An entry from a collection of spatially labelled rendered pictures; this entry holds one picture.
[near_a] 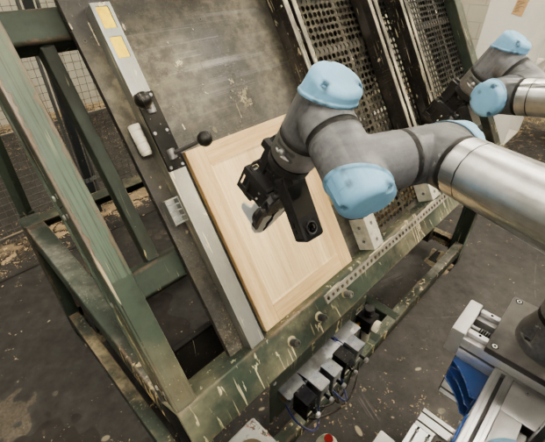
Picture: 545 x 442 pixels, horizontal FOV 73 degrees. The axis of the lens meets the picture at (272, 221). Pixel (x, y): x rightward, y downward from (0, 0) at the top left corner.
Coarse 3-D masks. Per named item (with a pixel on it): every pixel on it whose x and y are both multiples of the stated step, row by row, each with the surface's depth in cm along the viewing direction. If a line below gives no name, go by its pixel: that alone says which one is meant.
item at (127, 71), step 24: (96, 24) 87; (120, 72) 88; (144, 120) 90; (192, 192) 96; (192, 216) 96; (216, 240) 99; (216, 264) 99; (240, 288) 103; (240, 312) 102; (240, 336) 105
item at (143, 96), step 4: (140, 92) 79; (144, 92) 79; (136, 96) 79; (140, 96) 78; (144, 96) 79; (148, 96) 79; (136, 100) 79; (140, 100) 78; (144, 100) 79; (148, 100) 79; (152, 100) 80; (136, 104) 80; (140, 104) 79; (144, 104) 79; (148, 104) 80; (152, 104) 90; (140, 108) 80; (144, 108) 80; (148, 108) 88; (152, 108) 90; (148, 112) 90; (152, 112) 90
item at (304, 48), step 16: (272, 0) 120; (288, 0) 120; (272, 16) 122; (288, 16) 118; (288, 32) 121; (304, 32) 121; (288, 48) 123; (304, 48) 121; (304, 64) 122; (352, 224) 137; (368, 224) 133; (368, 240) 135
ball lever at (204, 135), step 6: (204, 132) 87; (210, 132) 88; (198, 138) 87; (204, 138) 87; (210, 138) 87; (192, 144) 90; (204, 144) 88; (210, 144) 88; (168, 150) 92; (174, 150) 92; (180, 150) 91; (174, 156) 92
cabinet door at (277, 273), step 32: (256, 128) 113; (192, 160) 99; (224, 160) 106; (224, 192) 105; (320, 192) 127; (224, 224) 104; (288, 224) 118; (256, 256) 110; (288, 256) 117; (320, 256) 125; (256, 288) 108; (288, 288) 116
